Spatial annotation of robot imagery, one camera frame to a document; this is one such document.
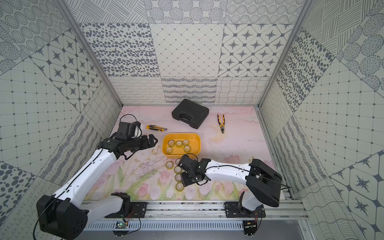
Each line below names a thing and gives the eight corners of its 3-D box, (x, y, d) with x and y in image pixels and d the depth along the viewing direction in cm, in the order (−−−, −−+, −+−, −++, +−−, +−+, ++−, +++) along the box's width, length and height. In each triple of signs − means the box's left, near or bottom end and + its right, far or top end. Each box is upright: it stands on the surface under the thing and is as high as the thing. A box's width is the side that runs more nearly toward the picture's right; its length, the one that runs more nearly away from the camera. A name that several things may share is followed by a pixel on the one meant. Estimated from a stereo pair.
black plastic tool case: (171, 116, 115) (170, 112, 111) (185, 102, 125) (185, 97, 122) (196, 129, 107) (196, 125, 103) (209, 112, 117) (209, 108, 114)
